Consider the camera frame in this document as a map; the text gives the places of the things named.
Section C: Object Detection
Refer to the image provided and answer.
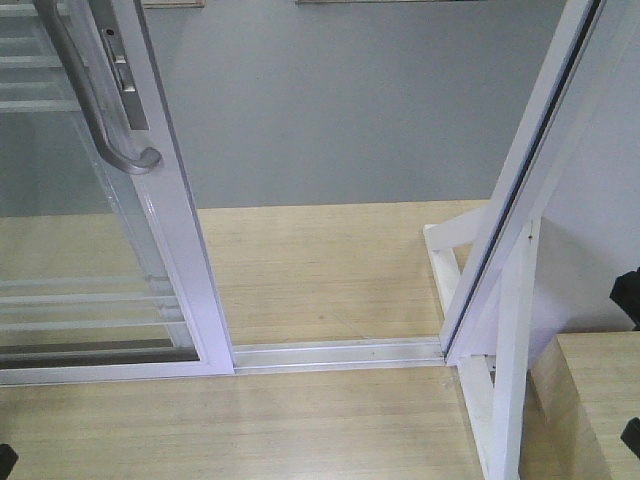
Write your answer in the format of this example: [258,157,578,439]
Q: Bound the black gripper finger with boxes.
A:
[0,444,19,480]
[620,418,640,458]
[609,270,640,331]

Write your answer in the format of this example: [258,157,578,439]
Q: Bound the white framed sliding glass door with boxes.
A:
[1,1,234,386]

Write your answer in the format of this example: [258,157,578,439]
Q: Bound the grey metal door handle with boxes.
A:
[33,0,162,175]

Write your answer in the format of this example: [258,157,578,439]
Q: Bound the door lock plate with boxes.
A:
[100,27,149,131]

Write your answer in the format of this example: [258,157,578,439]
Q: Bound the light wooden box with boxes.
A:
[520,332,639,479]

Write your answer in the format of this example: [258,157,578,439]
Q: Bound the white support brace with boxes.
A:
[423,205,504,479]

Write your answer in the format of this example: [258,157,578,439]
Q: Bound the aluminium floor track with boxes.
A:
[234,337,445,375]

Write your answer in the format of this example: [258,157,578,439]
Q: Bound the white wooden floor frame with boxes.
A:
[142,0,206,9]

